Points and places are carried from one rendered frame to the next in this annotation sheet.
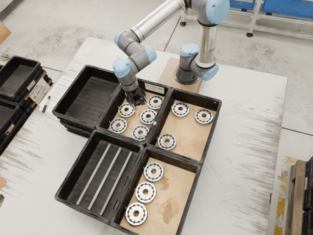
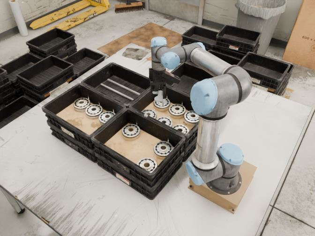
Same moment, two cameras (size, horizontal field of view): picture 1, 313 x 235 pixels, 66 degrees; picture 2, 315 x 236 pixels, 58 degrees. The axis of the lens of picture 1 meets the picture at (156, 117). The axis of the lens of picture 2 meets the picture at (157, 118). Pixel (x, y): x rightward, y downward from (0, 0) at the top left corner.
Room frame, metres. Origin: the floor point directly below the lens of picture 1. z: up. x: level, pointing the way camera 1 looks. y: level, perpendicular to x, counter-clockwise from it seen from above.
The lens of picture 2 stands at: (0.85, -1.13, 2.01)
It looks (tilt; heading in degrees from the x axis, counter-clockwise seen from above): 44 degrees down; 96
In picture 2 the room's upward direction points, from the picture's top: straight up
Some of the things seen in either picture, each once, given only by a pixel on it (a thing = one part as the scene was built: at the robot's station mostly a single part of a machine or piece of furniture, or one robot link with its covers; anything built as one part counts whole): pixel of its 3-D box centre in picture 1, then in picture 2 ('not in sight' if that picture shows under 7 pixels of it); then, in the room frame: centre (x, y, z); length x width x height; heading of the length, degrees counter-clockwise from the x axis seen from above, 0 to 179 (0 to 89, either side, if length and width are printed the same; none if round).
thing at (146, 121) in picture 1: (148, 116); (163, 122); (0.76, 0.04, 0.86); 0.10 x 0.10 x 0.01
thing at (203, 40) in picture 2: not in sight; (201, 48); (1.03, 1.88, 0.31); 0.40 x 0.30 x 0.34; 152
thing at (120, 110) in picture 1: (126, 110); (177, 109); (0.83, 0.17, 0.86); 0.10 x 0.10 x 0.01
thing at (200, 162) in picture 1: (185, 122); (138, 139); (0.64, -0.15, 0.92); 0.40 x 0.30 x 0.02; 150
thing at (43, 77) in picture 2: not in sight; (51, 89); (-0.36, 0.87, 0.37); 0.40 x 0.30 x 0.45; 62
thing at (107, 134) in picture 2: (185, 127); (138, 145); (0.64, -0.15, 0.87); 0.40 x 0.30 x 0.11; 150
